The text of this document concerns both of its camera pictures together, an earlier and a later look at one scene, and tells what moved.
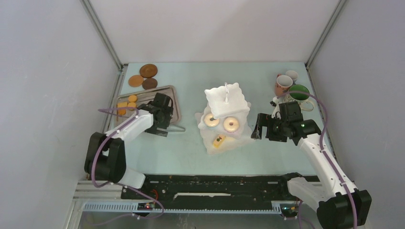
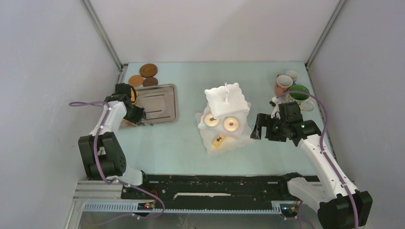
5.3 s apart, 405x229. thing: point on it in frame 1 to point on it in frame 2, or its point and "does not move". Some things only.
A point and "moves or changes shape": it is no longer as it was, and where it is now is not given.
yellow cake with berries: (218, 141) does not move
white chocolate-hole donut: (209, 120) does not move
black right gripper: (263, 119) does not move
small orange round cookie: (132, 98) moves or changes shape
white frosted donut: (230, 124) does not move
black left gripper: (167, 114) to (140, 114)
